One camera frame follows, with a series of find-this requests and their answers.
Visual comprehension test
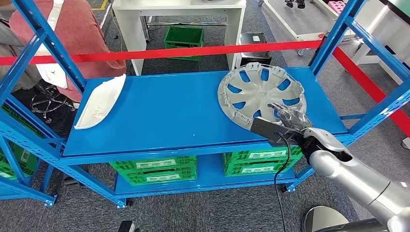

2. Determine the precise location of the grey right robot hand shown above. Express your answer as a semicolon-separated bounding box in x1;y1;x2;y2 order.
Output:
268;102;313;131

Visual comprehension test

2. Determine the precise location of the silver plastic hubcap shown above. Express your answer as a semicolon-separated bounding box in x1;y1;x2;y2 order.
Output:
218;62;307;131

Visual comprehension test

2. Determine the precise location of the white workbench green top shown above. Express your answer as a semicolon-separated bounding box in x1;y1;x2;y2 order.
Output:
351;0;410;86

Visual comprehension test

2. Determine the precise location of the green plastic crate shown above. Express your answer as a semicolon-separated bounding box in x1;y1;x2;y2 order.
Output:
0;104;44;138
163;25;205;62
0;141;37;180
109;156;198;175
120;166;198;187
224;157;302;177
223;145;303;164

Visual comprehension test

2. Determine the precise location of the dark metal box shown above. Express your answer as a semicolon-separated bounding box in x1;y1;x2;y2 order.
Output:
238;32;273;69

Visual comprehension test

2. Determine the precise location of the red barrier belt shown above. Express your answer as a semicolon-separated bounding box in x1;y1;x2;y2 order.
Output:
0;40;322;67
331;46;410;138

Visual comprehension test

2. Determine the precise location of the pink perforated block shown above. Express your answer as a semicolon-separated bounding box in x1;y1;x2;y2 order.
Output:
326;0;347;14

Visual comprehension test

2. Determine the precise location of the white table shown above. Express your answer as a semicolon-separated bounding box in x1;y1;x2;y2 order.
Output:
112;0;247;76

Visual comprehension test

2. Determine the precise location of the white boat-shaped plastic shell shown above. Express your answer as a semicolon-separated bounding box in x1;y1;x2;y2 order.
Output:
74;73;127;131

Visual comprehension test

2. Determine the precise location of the person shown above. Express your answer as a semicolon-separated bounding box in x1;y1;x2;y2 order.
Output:
9;0;127;103
0;13;42;93

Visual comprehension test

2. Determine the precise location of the white elongated plastic cover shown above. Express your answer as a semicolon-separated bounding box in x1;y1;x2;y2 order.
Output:
35;0;69;89

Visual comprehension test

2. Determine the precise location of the chrome chair base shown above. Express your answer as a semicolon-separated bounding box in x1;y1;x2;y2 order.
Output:
30;85;76;124

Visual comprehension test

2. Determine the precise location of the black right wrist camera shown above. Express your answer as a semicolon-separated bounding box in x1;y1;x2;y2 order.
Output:
250;116;293;148

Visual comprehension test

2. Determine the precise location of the black camera cable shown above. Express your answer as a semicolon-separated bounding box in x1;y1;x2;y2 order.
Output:
273;131;292;232

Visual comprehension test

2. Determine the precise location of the white cart frame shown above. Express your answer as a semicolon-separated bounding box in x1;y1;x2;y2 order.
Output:
262;0;361;57

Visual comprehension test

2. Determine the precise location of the chrome stanchion post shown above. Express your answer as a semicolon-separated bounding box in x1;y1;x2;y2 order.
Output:
302;205;390;232

